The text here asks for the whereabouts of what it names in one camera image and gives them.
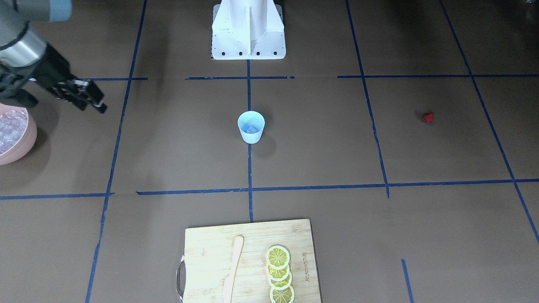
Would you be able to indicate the pile of clear ice cubes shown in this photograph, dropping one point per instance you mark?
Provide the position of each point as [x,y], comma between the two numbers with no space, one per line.
[12,126]

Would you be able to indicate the red strawberry on table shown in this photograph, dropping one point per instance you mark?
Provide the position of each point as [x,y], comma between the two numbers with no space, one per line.
[428,117]

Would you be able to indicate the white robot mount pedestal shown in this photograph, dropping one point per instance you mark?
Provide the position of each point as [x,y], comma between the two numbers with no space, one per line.
[248,30]

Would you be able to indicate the light blue paper cup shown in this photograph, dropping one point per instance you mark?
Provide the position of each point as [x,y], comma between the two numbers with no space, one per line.
[253,118]

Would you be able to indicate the wooden cutting board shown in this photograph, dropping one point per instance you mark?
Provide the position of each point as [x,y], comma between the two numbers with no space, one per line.
[207,260]

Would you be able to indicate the pink bowl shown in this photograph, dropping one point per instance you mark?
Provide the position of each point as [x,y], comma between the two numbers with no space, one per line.
[25,143]

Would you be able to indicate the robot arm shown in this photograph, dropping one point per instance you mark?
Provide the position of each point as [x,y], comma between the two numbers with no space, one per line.
[27,56]

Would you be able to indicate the lemon slice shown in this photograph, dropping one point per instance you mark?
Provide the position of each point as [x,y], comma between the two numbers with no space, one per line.
[277,257]
[285,295]
[278,275]
[281,284]

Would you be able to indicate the yellow plastic knife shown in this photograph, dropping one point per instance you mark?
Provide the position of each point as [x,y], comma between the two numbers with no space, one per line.
[228,283]

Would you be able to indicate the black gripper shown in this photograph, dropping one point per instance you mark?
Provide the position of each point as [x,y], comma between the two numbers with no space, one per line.
[50,65]

